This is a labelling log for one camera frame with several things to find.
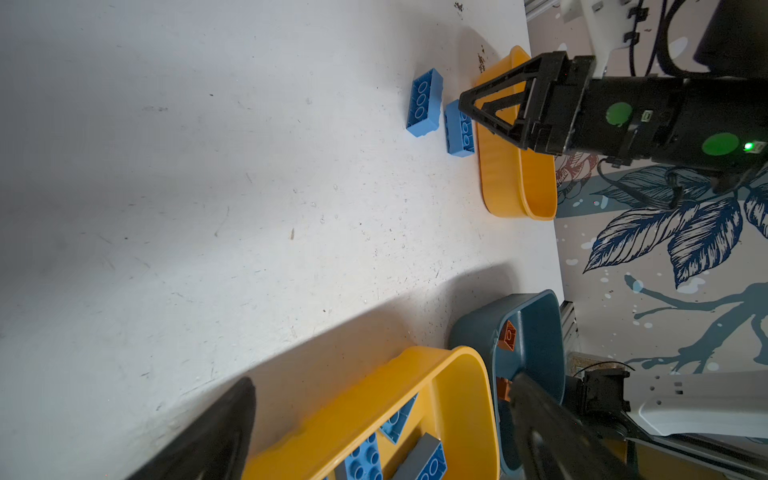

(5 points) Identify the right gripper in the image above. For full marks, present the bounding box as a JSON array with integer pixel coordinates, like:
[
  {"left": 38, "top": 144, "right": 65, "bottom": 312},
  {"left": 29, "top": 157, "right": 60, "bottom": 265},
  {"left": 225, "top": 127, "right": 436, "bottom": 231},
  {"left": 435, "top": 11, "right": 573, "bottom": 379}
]
[{"left": 459, "top": 51, "right": 597, "bottom": 155}]

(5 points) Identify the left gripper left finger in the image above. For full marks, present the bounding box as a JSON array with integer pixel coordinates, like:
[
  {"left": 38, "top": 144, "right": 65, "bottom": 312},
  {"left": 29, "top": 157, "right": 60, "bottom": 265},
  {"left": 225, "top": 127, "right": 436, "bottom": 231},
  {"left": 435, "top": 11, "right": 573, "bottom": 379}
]
[{"left": 131, "top": 377, "right": 257, "bottom": 479}]

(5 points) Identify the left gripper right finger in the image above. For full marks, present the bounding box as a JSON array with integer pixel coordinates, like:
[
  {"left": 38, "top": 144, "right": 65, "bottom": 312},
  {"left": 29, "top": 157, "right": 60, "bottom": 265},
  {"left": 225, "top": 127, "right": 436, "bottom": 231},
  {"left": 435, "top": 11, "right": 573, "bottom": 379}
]
[{"left": 509, "top": 373, "right": 640, "bottom": 479}]

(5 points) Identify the brown lego brick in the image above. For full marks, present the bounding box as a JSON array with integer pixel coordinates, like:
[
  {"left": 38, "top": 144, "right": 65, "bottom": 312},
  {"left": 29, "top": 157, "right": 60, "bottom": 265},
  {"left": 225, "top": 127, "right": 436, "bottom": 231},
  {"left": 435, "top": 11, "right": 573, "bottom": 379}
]
[
  {"left": 495, "top": 377, "right": 511, "bottom": 403},
  {"left": 497, "top": 320, "right": 517, "bottom": 352}
]

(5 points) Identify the blue lego brick underside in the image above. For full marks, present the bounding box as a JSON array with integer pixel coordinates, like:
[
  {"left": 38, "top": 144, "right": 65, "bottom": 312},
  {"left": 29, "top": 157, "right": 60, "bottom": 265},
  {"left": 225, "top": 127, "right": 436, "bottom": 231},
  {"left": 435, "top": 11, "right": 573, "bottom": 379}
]
[{"left": 392, "top": 433, "right": 447, "bottom": 480}]

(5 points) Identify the blue lego brick long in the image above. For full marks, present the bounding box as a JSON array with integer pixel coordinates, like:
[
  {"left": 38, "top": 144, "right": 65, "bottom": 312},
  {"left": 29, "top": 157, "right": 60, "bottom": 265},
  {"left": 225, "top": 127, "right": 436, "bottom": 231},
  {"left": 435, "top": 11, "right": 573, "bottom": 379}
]
[{"left": 335, "top": 433, "right": 383, "bottom": 480}]

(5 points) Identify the blue lego brick slanted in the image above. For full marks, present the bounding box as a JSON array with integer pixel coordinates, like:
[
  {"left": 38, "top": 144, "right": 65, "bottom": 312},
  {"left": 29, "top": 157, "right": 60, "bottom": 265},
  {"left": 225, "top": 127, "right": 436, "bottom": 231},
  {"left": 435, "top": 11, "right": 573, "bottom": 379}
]
[{"left": 379, "top": 395, "right": 418, "bottom": 445}]

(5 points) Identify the brown lego brick top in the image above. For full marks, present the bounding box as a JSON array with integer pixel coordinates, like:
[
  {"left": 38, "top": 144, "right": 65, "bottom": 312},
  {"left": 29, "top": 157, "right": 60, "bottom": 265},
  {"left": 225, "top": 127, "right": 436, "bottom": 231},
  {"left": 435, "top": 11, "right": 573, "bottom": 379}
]
[{"left": 495, "top": 377, "right": 511, "bottom": 403}]

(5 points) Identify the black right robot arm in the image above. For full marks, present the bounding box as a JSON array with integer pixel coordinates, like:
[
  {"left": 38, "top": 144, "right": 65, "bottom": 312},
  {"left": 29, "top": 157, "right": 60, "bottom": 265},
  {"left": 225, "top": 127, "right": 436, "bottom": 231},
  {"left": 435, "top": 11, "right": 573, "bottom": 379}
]
[{"left": 449, "top": 1, "right": 767, "bottom": 479}]

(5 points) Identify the yellow tray right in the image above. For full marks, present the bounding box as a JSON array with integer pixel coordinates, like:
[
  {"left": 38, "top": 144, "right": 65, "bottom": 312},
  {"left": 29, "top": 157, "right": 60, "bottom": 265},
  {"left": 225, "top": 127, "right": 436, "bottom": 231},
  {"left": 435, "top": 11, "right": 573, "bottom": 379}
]
[{"left": 471, "top": 45, "right": 559, "bottom": 222}]

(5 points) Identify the yellow tray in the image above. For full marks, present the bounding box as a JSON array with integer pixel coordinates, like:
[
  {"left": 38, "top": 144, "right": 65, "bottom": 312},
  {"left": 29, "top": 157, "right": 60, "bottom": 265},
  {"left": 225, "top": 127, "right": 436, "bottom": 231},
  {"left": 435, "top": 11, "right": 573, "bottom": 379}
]
[
  {"left": 243, "top": 346, "right": 500, "bottom": 479},
  {"left": 471, "top": 45, "right": 559, "bottom": 222}
]

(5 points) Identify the dark teal tray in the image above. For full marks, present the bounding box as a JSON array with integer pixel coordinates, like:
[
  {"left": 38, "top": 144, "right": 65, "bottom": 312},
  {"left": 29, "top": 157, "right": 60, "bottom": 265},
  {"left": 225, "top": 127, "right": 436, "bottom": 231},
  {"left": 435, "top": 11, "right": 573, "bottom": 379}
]
[{"left": 448, "top": 290, "right": 566, "bottom": 479}]

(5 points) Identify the yellow tray front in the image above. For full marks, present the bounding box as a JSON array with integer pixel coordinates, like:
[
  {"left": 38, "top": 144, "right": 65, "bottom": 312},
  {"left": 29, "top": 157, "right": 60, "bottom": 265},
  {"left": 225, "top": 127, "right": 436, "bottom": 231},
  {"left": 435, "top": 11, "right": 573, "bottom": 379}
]
[{"left": 243, "top": 346, "right": 500, "bottom": 479}]

